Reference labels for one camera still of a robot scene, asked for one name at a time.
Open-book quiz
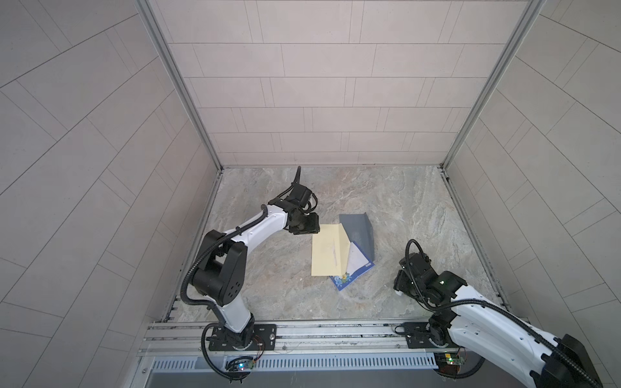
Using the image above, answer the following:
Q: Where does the yellow paper envelope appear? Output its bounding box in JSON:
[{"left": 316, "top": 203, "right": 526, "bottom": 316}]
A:
[{"left": 311, "top": 224, "right": 351, "bottom": 276}]

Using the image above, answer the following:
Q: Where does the right black base cable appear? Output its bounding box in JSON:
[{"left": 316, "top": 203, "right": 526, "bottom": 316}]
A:
[{"left": 434, "top": 356, "right": 486, "bottom": 380}]

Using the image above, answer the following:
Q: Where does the blue floral card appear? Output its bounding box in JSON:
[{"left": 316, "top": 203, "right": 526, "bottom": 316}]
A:
[{"left": 330, "top": 262, "right": 375, "bottom": 291}]

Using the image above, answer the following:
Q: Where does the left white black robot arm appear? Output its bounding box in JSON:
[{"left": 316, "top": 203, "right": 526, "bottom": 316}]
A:
[{"left": 180, "top": 167, "right": 320, "bottom": 349}]

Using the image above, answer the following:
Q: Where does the grey envelope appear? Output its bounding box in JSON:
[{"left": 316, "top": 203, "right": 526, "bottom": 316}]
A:
[{"left": 339, "top": 213, "right": 375, "bottom": 263}]

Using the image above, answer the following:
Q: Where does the left black base cable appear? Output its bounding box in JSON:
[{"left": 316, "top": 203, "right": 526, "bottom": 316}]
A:
[{"left": 197, "top": 322, "right": 244, "bottom": 383}]

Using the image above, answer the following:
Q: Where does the left circuit board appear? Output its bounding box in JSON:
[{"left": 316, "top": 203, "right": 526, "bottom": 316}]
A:
[{"left": 226, "top": 357, "right": 256, "bottom": 373}]

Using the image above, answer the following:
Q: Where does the right circuit board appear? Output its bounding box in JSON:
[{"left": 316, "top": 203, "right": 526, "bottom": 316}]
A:
[{"left": 434, "top": 352, "right": 466, "bottom": 376}]

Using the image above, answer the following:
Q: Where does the black base cable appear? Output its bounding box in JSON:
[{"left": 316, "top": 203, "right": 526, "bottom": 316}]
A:
[
  {"left": 197, "top": 322, "right": 244, "bottom": 383},
  {"left": 434, "top": 356, "right": 486, "bottom": 380}
]

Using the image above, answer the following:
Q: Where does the circuit board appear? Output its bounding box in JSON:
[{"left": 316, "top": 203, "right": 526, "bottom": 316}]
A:
[
  {"left": 434, "top": 352, "right": 466, "bottom": 376},
  {"left": 226, "top": 357, "right": 256, "bottom": 373}
]

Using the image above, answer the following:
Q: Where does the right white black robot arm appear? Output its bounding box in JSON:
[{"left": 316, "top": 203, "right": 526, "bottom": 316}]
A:
[{"left": 394, "top": 239, "right": 603, "bottom": 387}]

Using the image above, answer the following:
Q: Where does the aluminium mounting rail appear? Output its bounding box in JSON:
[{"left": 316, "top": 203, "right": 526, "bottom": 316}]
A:
[{"left": 138, "top": 318, "right": 459, "bottom": 357}]

